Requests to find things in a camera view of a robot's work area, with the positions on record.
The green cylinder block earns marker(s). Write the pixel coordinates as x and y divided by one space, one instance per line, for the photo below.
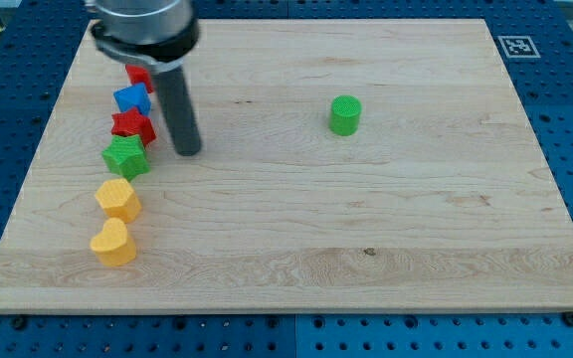
345 114

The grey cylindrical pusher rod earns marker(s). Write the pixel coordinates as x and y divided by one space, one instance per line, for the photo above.
177 108

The wooden board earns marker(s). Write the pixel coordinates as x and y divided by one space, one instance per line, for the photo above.
440 202

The green star block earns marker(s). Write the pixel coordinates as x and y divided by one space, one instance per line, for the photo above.
126 156

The red star block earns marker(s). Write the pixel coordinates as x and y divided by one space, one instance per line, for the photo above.
132 122

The yellow hexagon block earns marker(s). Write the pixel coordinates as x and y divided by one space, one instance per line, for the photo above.
118 199

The blue cube block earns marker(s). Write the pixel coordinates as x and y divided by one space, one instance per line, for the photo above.
133 96

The red block behind rod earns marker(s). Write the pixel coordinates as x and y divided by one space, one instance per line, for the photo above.
139 76

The yellow heart block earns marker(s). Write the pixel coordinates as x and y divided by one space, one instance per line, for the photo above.
114 246

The white fiducial marker tag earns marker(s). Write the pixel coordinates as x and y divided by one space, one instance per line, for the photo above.
518 47

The black bolt left front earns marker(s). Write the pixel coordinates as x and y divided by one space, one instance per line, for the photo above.
19 322

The black bolt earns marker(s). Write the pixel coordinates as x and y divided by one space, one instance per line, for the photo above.
19 322
567 318

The black bolt right front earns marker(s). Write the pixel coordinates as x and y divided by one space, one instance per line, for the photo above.
567 318

